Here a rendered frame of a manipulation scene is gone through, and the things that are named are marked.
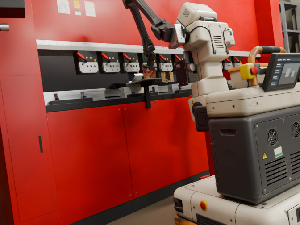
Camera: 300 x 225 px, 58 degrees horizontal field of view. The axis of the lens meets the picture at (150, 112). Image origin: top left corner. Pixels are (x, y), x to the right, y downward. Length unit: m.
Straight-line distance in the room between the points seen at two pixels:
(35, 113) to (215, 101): 1.01
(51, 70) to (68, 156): 0.96
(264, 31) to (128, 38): 2.18
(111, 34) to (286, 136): 1.49
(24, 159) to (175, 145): 1.27
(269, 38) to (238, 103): 2.78
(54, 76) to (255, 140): 1.84
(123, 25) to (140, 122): 0.83
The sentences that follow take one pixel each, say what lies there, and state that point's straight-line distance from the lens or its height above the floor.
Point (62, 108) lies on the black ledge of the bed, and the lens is 1.85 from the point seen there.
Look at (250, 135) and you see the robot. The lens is 1.26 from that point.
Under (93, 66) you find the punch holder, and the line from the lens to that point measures 2.13.
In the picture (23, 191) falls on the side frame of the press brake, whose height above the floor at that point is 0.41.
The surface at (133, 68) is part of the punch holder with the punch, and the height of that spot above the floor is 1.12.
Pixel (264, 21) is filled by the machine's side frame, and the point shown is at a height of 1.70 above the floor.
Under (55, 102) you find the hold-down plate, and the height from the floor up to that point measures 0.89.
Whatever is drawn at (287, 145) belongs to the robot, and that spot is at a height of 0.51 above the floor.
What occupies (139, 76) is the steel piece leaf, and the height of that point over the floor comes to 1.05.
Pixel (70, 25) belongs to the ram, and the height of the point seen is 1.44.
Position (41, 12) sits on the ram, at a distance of 2.07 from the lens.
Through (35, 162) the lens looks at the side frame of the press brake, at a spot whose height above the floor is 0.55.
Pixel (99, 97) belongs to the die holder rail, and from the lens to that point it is 2.11.
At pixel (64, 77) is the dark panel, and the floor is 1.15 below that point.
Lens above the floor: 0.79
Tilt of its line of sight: 1 degrees down
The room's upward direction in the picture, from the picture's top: 7 degrees counter-clockwise
